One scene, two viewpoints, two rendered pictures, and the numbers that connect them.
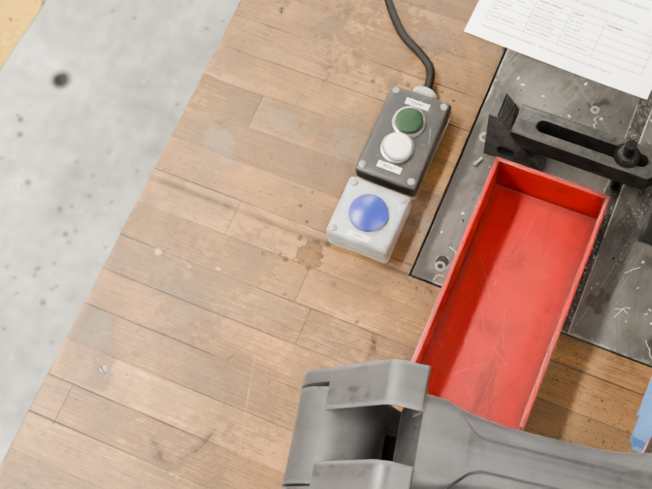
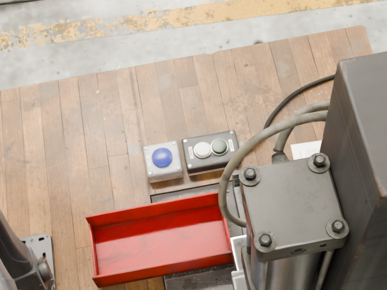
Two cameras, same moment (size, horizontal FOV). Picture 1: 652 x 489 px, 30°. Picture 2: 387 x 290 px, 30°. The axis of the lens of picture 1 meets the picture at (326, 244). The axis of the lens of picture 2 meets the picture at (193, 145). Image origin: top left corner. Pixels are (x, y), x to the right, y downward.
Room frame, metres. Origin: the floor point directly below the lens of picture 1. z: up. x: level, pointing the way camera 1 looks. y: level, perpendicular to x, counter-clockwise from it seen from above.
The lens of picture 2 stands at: (0.17, -0.59, 2.17)
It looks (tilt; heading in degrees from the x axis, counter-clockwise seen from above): 63 degrees down; 55
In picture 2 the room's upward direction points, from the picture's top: 8 degrees counter-clockwise
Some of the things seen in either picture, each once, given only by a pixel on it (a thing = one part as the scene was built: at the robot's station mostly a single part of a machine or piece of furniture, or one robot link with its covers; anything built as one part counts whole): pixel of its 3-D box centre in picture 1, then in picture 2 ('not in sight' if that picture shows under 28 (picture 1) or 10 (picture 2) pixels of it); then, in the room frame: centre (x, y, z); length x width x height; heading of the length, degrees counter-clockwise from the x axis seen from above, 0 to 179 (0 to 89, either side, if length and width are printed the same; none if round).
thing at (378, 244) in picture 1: (369, 224); (163, 164); (0.47, -0.05, 0.90); 0.07 x 0.07 x 0.06; 58
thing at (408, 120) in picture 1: (408, 123); (219, 148); (0.56, -0.11, 0.93); 0.03 x 0.03 x 0.02
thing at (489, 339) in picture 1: (506, 296); (159, 239); (0.36, -0.17, 0.93); 0.25 x 0.12 x 0.06; 148
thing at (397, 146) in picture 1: (397, 148); (203, 151); (0.54, -0.09, 0.93); 0.03 x 0.03 x 0.02
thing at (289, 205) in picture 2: not in sight; (284, 243); (0.40, -0.42, 1.37); 0.11 x 0.09 x 0.30; 58
